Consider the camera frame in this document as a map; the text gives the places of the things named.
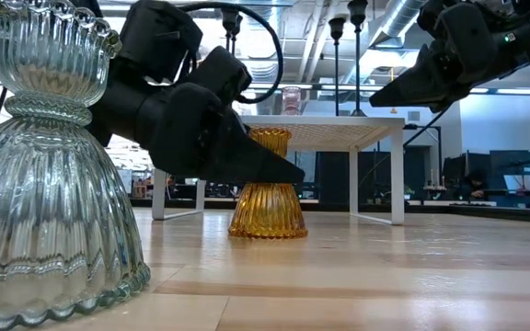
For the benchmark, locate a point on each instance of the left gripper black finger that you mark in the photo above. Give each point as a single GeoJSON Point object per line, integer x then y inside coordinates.
{"type": "Point", "coordinates": [200, 138]}
{"type": "Point", "coordinates": [223, 73]}

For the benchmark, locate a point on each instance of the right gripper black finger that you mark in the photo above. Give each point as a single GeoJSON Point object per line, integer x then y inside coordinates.
{"type": "Point", "coordinates": [430, 18]}
{"type": "Point", "coordinates": [412, 87]}

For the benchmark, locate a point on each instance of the pink glass candle holder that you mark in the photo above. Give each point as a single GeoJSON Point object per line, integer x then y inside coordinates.
{"type": "Point", "coordinates": [291, 99]}

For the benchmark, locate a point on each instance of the amber glass candle holder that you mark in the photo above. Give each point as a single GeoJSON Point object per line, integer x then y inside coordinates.
{"type": "Point", "coordinates": [267, 211]}

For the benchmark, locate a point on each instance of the green glass candle holder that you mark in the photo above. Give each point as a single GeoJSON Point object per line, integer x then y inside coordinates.
{"type": "Point", "coordinates": [49, 207]}

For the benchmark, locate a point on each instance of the white whiteboard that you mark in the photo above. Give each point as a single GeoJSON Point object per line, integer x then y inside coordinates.
{"type": "Point", "coordinates": [128, 181]}

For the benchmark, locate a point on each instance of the white perforated metal stand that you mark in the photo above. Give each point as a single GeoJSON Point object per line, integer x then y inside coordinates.
{"type": "Point", "coordinates": [338, 122]}

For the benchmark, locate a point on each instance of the grey-blue cloth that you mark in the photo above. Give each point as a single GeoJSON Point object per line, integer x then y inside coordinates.
{"type": "Point", "coordinates": [304, 165]}

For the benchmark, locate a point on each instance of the person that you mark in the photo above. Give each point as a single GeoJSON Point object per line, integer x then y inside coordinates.
{"type": "Point", "coordinates": [476, 181]}

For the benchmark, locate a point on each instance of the dark computer monitor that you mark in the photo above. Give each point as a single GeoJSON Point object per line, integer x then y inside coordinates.
{"type": "Point", "coordinates": [513, 163]}

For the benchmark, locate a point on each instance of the silver spiral ventilation duct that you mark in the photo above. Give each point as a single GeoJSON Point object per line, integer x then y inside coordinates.
{"type": "Point", "coordinates": [400, 18]}
{"type": "Point", "coordinates": [265, 73]}

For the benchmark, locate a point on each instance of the black bent metal post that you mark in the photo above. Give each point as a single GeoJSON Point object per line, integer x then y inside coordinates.
{"type": "Point", "coordinates": [439, 156]}

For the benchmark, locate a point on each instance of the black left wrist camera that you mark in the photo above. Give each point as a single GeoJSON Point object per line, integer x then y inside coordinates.
{"type": "Point", "coordinates": [159, 37]}

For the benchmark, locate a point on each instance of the black aluminium table frame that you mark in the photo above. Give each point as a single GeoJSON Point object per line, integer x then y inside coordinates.
{"type": "Point", "coordinates": [499, 212]}

